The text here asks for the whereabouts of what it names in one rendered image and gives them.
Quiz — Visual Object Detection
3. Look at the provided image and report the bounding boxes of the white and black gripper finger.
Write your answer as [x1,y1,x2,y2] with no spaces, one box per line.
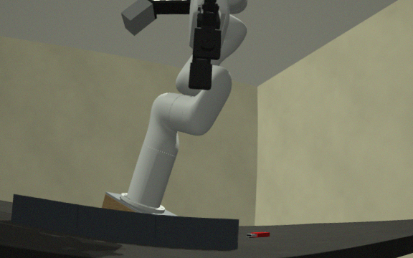
[189,57,212,90]
[192,0,221,60]

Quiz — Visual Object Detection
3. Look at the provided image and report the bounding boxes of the red usb stick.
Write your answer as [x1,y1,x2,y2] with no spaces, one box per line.
[247,232,270,237]

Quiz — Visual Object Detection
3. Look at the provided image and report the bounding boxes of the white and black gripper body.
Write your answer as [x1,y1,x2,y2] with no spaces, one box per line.
[189,0,229,49]

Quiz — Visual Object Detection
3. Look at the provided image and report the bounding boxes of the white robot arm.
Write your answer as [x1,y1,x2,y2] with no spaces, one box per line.
[121,0,247,214]

